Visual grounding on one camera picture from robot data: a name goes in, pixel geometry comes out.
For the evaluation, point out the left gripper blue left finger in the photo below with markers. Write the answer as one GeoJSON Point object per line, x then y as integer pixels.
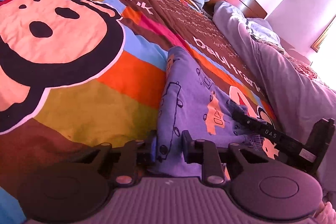
{"type": "Point", "coordinates": [132, 158]}

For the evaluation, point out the colorful paul frank bedspread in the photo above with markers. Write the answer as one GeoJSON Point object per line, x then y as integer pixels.
{"type": "Point", "coordinates": [77, 73]}

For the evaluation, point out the grey lavender duvet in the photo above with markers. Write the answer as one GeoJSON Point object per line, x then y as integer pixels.
{"type": "Point", "coordinates": [297, 101]}

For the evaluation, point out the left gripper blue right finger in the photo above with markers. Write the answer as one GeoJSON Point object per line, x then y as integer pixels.
{"type": "Point", "coordinates": [204, 153]}

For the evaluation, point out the framed picture on wall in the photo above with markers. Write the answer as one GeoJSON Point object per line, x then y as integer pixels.
{"type": "Point", "coordinates": [317, 44]}

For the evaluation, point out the floral sheet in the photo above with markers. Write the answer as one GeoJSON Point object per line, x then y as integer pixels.
{"type": "Point", "coordinates": [300, 66]}

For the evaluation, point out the blue printed pajama pant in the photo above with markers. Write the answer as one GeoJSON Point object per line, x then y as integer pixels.
{"type": "Point", "coordinates": [192, 101]}

